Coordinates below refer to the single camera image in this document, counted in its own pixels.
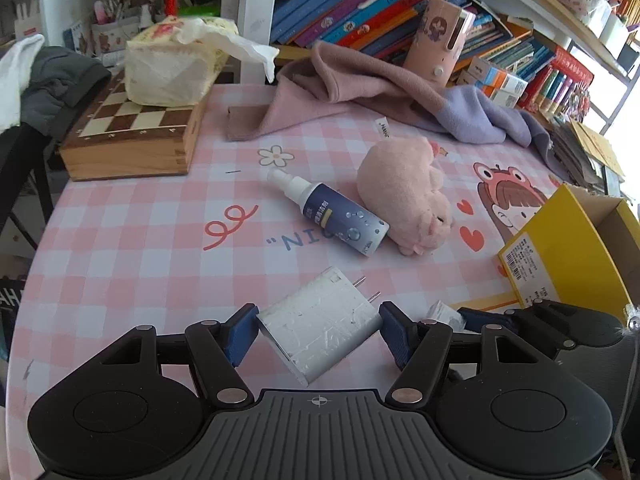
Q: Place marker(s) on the wooden chess box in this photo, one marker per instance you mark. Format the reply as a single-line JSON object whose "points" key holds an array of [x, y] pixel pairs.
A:
{"points": [[135, 135]]}

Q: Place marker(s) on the red thick book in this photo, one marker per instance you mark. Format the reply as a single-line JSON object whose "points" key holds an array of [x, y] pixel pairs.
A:
{"points": [[555, 80]]}

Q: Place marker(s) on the orange white small box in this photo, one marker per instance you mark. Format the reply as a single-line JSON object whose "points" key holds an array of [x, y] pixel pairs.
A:
{"points": [[487, 91], [495, 72]]}

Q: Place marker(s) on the black chair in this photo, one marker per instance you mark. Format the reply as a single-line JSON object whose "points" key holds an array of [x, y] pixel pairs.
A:
{"points": [[20, 175]]}

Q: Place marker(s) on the stack of loose papers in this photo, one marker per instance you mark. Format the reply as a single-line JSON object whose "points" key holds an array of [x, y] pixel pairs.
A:
{"points": [[575, 160]]}

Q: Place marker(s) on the white garment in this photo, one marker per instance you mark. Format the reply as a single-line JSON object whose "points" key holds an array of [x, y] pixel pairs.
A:
{"points": [[17, 77]]}

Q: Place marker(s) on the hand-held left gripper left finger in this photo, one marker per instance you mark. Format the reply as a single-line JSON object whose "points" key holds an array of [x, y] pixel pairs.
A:
{"points": [[240, 332]]}

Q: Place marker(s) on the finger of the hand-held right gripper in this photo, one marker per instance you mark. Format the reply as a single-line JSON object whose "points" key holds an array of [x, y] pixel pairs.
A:
{"points": [[575, 327]]}

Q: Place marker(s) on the white pen cup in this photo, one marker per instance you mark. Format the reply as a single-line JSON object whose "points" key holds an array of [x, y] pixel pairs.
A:
{"points": [[597, 15]]}

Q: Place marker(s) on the pink cartoon pencil sharpener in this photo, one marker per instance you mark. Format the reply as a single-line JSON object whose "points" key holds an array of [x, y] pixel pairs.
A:
{"points": [[435, 40]]}

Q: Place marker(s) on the white power adapter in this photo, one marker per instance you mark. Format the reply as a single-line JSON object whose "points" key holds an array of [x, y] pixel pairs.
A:
{"points": [[315, 325]]}

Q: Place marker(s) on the white pen holder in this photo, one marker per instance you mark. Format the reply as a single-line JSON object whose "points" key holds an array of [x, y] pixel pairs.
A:
{"points": [[112, 22]]}

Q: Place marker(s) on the navy spray bottle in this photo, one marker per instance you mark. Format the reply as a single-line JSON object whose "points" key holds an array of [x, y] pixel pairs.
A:
{"points": [[335, 215]]}

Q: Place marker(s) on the pink and purple cloth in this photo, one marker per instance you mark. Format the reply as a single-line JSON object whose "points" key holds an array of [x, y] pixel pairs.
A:
{"points": [[350, 90]]}

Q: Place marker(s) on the yellow cardboard box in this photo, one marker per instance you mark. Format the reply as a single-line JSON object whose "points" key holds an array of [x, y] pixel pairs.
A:
{"points": [[570, 250]]}

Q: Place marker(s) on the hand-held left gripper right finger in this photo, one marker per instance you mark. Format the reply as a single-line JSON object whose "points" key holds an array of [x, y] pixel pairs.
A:
{"points": [[397, 335]]}

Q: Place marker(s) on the cream tissue pack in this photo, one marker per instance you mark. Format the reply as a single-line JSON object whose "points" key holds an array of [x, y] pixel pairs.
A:
{"points": [[170, 67]]}

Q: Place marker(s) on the grey garment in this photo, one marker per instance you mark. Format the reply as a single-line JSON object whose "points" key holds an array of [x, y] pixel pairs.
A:
{"points": [[65, 85]]}

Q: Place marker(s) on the small white packet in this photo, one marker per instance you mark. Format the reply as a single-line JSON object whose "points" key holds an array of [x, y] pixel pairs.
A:
{"points": [[442, 314]]}

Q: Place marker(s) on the pink checked tablecloth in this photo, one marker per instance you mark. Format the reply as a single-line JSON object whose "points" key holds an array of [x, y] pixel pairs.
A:
{"points": [[150, 240]]}

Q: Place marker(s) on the pink pig plush toy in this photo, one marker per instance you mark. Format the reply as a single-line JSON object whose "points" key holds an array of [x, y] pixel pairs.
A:
{"points": [[405, 190]]}

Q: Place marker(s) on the brown paper envelope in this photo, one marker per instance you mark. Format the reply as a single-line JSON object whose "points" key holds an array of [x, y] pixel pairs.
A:
{"points": [[597, 147]]}

